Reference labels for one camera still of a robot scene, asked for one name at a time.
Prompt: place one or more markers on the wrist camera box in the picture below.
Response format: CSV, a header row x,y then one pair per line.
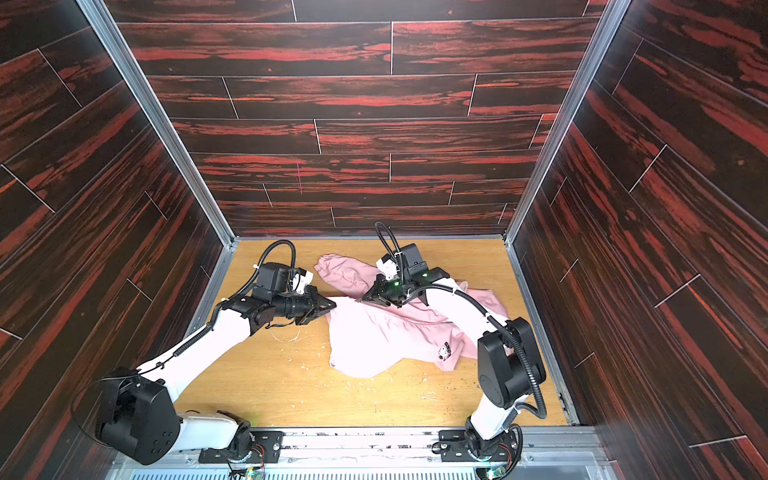
x,y
407,262
276,278

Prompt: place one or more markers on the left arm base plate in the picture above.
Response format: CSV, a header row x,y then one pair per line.
x,y
257,446

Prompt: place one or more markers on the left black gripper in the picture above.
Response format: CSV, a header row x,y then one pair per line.
x,y
306,306

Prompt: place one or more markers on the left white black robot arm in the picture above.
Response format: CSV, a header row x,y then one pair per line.
x,y
137,416

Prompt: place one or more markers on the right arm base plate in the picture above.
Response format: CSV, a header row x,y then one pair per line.
x,y
460,445

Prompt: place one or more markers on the pink zip jacket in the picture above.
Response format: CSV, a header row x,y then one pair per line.
x,y
367,339

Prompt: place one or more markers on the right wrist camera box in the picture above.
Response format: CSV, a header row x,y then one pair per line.
x,y
407,262

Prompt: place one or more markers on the aluminium front rail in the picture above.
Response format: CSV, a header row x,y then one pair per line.
x,y
388,453

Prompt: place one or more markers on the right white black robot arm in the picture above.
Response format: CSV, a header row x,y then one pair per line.
x,y
510,367

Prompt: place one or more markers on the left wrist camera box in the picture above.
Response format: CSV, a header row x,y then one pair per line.
x,y
276,278

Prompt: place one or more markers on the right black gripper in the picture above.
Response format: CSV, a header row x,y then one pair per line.
x,y
384,292

